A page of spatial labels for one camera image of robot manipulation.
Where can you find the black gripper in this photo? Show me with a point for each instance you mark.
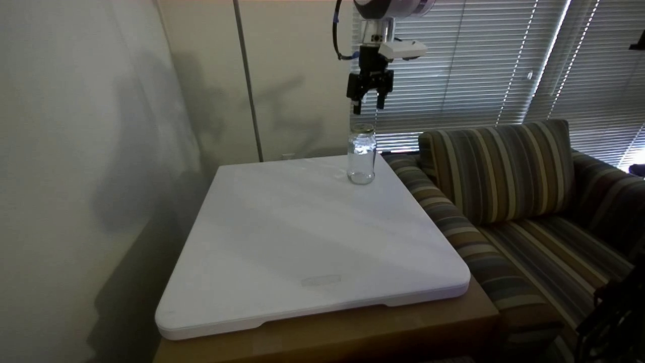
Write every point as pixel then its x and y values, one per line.
pixel 369 77

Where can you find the clear glass jar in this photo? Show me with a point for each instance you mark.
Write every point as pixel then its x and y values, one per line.
pixel 361 161

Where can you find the white window blinds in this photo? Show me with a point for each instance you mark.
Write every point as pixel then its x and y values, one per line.
pixel 483 61

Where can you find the thin metal pole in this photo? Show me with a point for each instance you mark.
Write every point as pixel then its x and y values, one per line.
pixel 248 80

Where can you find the striped sofa cushion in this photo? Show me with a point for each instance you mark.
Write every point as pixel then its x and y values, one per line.
pixel 496 171

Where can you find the white rectangular board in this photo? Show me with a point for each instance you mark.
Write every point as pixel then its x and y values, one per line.
pixel 303 249

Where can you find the wooden table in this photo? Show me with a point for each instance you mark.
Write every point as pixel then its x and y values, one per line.
pixel 369 335

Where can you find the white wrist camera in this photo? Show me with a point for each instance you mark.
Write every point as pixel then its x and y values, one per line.
pixel 403 49

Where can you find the black metal frame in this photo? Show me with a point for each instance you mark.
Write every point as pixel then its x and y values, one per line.
pixel 615 315

